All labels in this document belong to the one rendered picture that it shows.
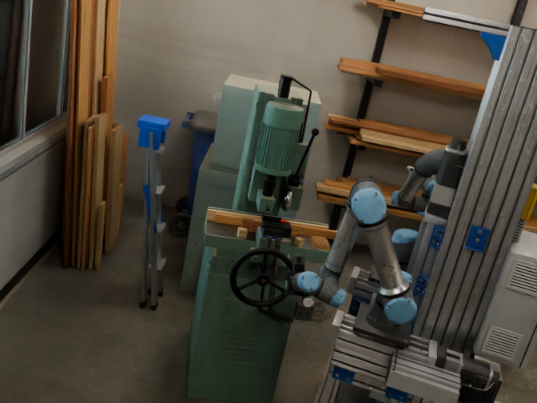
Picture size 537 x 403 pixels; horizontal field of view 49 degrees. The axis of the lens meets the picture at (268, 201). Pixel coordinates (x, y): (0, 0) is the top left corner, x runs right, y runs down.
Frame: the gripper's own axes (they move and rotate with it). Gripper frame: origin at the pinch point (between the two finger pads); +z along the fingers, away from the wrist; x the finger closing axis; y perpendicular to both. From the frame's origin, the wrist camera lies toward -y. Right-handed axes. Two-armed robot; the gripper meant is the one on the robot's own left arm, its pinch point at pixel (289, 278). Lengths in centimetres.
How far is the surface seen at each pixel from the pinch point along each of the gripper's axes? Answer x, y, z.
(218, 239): -30.6, -14.7, 19.0
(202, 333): -30, 28, 44
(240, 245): -20.0, -13.3, 19.9
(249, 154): -19, -60, 33
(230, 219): -25.1, -26.2, 30.3
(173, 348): -41, 41, 99
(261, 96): -19, -85, 18
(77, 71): -119, -112, 103
